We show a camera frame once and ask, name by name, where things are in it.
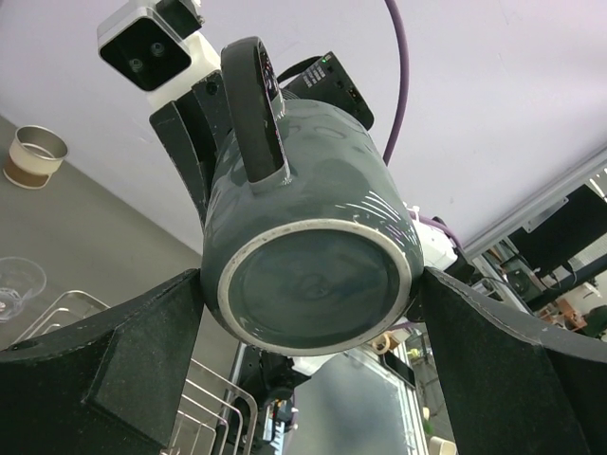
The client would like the clear plastic cup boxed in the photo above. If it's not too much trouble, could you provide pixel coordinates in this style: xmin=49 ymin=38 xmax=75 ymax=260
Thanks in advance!
xmin=1 ymin=257 xmax=46 ymax=323

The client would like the steel cup with sleeve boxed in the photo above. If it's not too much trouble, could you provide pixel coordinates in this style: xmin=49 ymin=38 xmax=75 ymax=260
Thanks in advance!
xmin=2 ymin=125 xmax=69 ymax=190

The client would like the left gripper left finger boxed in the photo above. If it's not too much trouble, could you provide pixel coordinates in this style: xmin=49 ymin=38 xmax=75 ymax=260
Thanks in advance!
xmin=1 ymin=269 xmax=203 ymax=454

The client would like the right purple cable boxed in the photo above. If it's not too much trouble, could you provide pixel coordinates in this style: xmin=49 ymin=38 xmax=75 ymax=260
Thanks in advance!
xmin=378 ymin=0 xmax=414 ymax=165

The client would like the dark grey ceramic mug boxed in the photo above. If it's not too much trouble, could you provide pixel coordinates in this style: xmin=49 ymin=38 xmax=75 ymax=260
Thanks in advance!
xmin=198 ymin=36 xmax=426 ymax=356

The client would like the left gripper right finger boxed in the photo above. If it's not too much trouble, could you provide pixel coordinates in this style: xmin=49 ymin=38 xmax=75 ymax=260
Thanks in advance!
xmin=419 ymin=268 xmax=606 ymax=454

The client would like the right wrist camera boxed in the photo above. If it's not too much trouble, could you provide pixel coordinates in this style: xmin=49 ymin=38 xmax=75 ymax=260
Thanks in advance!
xmin=97 ymin=0 xmax=220 ymax=110

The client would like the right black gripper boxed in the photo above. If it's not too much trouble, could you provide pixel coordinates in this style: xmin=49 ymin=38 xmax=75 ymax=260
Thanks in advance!
xmin=149 ymin=52 xmax=375 ymax=225

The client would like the wire dish rack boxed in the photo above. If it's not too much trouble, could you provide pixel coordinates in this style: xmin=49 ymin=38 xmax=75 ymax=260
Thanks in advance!
xmin=1 ymin=290 xmax=245 ymax=454

